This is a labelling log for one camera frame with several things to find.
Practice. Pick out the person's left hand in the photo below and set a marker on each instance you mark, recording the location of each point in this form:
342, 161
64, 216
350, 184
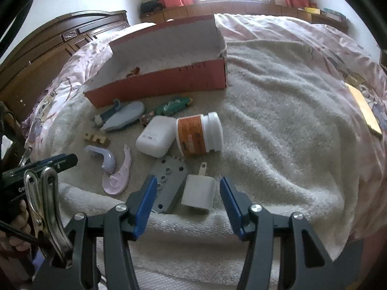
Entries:
18, 216

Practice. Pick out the white jar with orange label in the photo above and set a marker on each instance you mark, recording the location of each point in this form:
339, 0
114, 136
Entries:
211, 133

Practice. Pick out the dark wooden headboard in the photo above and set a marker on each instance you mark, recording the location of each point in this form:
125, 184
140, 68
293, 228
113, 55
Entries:
45, 51

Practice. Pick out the small red toy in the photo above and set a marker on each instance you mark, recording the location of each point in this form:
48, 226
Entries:
133, 72

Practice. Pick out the wooden puzzle block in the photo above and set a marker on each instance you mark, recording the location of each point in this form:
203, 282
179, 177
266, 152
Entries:
96, 140

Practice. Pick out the pink curved plastic piece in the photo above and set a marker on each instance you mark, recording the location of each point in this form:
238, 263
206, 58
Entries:
116, 184

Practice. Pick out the yellow wooden board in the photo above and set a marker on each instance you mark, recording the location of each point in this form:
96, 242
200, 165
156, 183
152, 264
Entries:
364, 111

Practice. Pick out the grey metal plate with holes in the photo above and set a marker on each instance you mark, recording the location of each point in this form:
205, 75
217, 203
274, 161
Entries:
172, 184

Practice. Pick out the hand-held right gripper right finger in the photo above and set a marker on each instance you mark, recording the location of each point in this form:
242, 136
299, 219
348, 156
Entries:
232, 208

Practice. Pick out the pink checked blanket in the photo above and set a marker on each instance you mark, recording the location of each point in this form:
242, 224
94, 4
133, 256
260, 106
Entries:
302, 30

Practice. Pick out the wooden window cabinet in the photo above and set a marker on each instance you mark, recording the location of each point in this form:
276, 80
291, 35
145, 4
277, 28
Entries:
193, 10

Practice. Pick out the dark bag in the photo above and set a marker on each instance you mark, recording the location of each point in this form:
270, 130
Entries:
151, 6

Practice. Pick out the small beige tab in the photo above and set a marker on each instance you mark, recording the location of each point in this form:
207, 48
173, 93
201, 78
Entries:
202, 167

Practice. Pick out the lavender curved plastic piece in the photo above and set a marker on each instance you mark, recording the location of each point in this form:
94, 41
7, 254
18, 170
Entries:
107, 158

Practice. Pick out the white plastic case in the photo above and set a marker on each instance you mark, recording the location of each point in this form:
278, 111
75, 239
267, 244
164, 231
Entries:
155, 137

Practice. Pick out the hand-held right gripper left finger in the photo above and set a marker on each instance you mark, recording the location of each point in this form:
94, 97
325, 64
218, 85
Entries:
146, 205

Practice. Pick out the grey-blue oval plastic piece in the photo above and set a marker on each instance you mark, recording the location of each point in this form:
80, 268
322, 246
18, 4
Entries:
127, 114

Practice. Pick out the red cardboard box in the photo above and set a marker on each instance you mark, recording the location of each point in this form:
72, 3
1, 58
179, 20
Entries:
169, 81

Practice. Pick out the small dark figurine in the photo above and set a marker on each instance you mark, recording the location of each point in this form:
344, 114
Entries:
147, 117

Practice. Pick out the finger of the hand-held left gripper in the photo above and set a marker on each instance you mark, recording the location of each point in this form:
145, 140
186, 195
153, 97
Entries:
65, 160

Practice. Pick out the yellow book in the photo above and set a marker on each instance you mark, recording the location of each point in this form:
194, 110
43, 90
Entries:
312, 10

